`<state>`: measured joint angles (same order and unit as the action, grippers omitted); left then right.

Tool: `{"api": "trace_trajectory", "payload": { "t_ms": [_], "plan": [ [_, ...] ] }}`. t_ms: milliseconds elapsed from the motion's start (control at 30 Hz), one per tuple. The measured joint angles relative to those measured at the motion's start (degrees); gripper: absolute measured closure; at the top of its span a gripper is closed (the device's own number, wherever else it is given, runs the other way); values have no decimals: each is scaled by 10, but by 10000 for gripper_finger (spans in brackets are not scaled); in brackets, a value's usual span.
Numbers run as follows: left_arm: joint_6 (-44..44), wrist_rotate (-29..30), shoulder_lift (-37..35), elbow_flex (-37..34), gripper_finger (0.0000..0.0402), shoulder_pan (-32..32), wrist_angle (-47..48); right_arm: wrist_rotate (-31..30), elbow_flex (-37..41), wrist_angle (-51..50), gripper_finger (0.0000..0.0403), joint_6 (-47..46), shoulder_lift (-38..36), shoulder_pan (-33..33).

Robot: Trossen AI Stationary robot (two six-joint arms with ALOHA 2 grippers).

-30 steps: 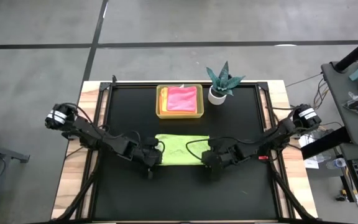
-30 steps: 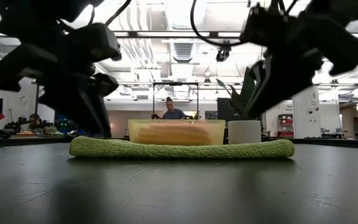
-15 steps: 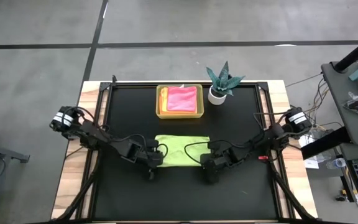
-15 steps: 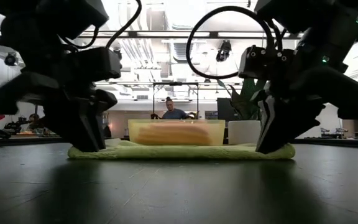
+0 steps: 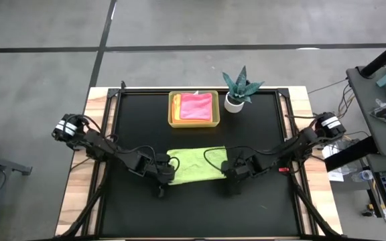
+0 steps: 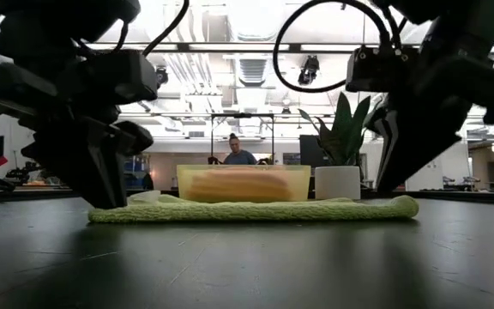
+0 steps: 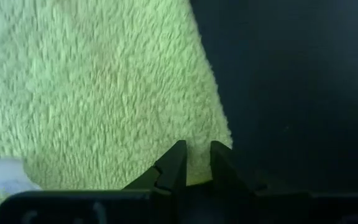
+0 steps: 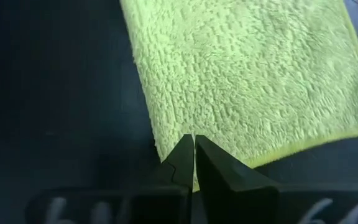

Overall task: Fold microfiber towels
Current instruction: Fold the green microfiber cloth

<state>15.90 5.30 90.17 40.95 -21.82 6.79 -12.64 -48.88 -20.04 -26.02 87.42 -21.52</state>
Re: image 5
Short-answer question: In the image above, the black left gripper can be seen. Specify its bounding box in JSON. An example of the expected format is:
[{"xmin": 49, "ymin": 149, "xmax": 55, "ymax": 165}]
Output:
[{"xmin": 152, "ymin": 153, "xmax": 177, "ymax": 199}]

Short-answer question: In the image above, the green microfiber towel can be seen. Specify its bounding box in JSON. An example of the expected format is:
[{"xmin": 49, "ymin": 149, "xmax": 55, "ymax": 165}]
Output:
[{"xmin": 166, "ymin": 145, "xmax": 229, "ymax": 186}]

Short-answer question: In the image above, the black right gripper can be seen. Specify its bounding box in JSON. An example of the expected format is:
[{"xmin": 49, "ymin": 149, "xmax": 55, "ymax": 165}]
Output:
[{"xmin": 222, "ymin": 155, "xmax": 255, "ymax": 197}]

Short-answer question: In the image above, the clear plastic bottle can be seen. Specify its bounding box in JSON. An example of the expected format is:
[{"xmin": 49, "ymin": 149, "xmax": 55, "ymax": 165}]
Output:
[{"xmin": 351, "ymin": 169, "xmax": 374, "ymax": 183}]

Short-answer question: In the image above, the grey side desk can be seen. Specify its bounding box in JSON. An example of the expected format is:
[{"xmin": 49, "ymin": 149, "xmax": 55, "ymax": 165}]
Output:
[{"xmin": 323, "ymin": 65, "xmax": 386, "ymax": 241}]

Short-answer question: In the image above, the black pole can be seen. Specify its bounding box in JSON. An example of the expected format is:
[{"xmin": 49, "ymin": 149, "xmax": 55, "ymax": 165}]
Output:
[{"xmin": 360, "ymin": 33, "xmax": 386, "ymax": 78}]

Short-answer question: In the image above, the black aluminium table frame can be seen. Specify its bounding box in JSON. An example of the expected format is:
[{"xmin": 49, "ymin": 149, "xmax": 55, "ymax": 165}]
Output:
[{"xmin": 55, "ymin": 80, "xmax": 344, "ymax": 241}]

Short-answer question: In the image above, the pink microfiber towel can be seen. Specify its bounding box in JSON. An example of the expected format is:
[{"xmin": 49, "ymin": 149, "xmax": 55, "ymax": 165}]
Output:
[{"xmin": 179, "ymin": 92, "xmax": 213, "ymax": 121}]

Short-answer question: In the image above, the small yellow black tool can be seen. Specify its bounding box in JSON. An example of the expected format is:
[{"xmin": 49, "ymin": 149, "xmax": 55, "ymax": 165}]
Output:
[{"xmin": 362, "ymin": 204, "xmax": 377, "ymax": 217}]

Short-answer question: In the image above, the yellow-green plastic bin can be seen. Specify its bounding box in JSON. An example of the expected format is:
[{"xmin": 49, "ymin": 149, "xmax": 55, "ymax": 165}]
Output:
[{"xmin": 168, "ymin": 90, "xmax": 220, "ymax": 129}]

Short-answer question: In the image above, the black table mat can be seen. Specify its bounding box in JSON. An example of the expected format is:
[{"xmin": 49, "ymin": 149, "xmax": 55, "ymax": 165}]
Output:
[{"xmin": 99, "ymin": 89, "xmax": 302, "ymax": 237}]

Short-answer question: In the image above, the potted plant in white pot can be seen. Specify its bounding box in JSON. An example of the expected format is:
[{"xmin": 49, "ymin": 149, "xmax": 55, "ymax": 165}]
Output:
[{"xmin": 222, "ymin": 65, "xmax": 266, "ymax": 114}]

